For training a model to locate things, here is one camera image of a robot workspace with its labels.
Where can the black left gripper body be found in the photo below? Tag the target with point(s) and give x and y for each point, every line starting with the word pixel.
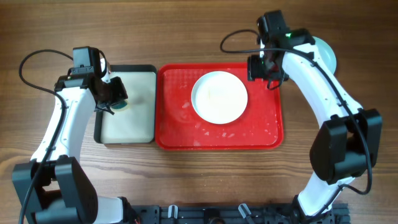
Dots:
pixel 114 92

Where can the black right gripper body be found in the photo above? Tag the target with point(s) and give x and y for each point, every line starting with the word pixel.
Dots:
pixel 259 67

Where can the green yellow sponge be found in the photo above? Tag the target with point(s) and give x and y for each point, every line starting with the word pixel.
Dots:
pixel 120 106

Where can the white plate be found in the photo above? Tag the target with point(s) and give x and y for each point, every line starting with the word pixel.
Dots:
pixel 219 97

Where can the light green plate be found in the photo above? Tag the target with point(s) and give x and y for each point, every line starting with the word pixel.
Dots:
pixel 327 54

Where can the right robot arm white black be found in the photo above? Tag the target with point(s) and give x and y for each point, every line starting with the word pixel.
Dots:
pixel 345 149

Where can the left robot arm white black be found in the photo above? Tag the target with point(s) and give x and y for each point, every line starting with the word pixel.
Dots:
pixel 52 187

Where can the black tray with soapy water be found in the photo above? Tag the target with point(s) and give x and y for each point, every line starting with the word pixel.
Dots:
pixel 136 124

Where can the red plastic tray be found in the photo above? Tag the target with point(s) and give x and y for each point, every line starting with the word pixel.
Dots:
pixel 178 127

